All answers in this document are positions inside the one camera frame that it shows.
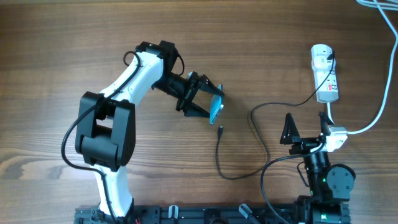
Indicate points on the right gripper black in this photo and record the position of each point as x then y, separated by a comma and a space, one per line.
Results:
295, 124

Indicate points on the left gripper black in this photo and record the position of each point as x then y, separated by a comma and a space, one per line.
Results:
205, 85

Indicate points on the teal Galaxy smartphone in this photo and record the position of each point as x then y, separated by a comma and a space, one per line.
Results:
216, 107

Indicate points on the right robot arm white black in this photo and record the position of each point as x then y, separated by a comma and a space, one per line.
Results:
330, 185

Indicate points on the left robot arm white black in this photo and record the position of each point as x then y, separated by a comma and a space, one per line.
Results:
106, 125

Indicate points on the white charger adapter plug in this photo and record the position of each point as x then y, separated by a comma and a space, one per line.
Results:
321, 62

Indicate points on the white power strip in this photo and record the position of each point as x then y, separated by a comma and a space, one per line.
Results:
325, 81

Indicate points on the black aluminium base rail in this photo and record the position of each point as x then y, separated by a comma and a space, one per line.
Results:
206, 215

